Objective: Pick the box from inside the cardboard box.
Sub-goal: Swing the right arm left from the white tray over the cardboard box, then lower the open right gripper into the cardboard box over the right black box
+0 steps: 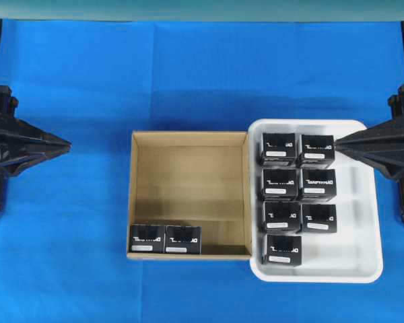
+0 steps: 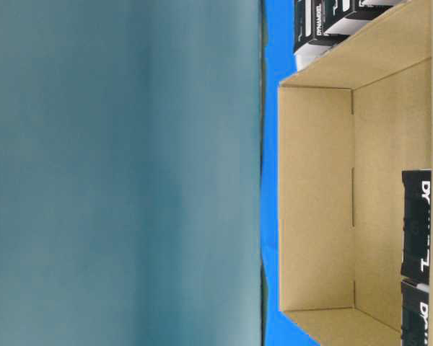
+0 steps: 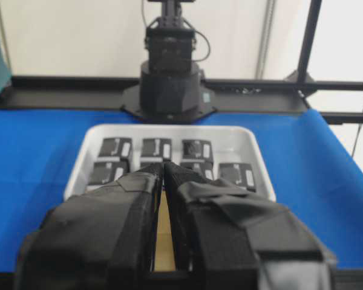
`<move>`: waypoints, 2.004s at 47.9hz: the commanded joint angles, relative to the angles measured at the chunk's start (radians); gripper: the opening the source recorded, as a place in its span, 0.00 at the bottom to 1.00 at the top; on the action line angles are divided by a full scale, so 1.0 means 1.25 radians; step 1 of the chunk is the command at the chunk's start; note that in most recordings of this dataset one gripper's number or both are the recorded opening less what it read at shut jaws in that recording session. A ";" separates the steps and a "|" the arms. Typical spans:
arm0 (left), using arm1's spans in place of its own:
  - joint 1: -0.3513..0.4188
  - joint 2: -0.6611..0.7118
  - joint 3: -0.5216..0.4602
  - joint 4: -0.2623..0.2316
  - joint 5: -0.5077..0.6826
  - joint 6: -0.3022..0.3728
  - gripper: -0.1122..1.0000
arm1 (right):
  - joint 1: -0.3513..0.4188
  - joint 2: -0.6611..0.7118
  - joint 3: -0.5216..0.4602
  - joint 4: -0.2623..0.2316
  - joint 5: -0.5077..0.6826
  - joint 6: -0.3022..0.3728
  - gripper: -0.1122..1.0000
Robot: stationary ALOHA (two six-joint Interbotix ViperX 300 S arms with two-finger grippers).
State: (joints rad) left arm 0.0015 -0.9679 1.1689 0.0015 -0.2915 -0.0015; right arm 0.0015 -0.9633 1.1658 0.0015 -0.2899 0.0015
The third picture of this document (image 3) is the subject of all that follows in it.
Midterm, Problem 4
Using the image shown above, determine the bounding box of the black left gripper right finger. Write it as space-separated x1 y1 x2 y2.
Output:
164 162 336 289

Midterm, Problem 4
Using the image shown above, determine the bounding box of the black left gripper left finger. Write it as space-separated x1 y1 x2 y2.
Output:
14 164 163 289

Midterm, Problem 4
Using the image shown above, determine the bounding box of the brown cardboard box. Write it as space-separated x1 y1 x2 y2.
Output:
154 191 176 272

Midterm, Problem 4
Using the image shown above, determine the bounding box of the black small box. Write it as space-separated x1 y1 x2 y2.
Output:
98 137 132 160
218 163 257 192
139 162 157 170
180 162 214 180
181 139 214 163
141 138 172 161
88 161 129 186

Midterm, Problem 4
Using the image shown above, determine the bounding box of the white plastic tray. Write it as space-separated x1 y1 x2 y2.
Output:
63 124 276 201

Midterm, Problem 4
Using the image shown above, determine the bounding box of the blue table mat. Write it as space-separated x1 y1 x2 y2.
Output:
0 109 363 272

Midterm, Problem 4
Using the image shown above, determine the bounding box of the black mounting rail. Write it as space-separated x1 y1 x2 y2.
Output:
0 76 310 114

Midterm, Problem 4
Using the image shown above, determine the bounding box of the black metal frame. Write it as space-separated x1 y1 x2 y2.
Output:
204 1 363 115

